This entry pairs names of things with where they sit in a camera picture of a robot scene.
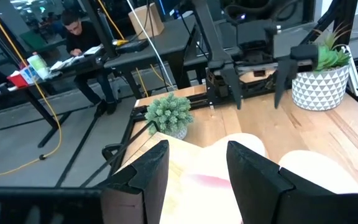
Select white cable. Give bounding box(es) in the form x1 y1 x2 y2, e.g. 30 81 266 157
126 0 175 90

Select short yellow cable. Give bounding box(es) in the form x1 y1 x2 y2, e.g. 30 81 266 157
96 0 126 41

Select cardboard box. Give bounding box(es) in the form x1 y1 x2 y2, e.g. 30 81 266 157
128 2 165 40

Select pink slide sandal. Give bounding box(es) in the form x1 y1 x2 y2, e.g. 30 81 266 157
160 133 267 224
278 150 358 195

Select white papers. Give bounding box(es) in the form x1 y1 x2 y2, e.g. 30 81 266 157
50 45 104 71

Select person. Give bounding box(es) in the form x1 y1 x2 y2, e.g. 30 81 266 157
61 11 117 118

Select dark grey office desk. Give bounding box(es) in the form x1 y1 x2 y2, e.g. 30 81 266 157
103 15 198 100

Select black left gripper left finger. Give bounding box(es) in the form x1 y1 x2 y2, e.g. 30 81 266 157
99 139 170 224

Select green-white wipes canister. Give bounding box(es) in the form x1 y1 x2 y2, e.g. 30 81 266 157
27 53 50 80

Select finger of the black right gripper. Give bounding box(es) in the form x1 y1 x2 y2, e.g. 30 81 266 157
273 44 319 109
208 60 244 110

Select black office desk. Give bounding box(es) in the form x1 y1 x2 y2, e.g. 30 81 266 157
0 52 117 149

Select long yellow cable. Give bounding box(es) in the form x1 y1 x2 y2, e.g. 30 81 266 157
0 0 63 181

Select blue-white box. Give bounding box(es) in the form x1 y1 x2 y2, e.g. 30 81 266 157
19 65 40 85

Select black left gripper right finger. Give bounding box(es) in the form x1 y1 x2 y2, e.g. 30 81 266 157
226 140 335 224

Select succulent in triangle-patterned pot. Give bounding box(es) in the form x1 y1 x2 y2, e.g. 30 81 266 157
291 23 352 111

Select fluffy green plant in pot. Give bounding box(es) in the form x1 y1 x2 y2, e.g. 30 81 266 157
144 92 195 140

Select black power adapter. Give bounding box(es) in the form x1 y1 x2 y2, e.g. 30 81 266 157
116 39 150 54

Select red box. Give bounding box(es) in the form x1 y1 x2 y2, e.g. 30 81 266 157
6 70 29 88

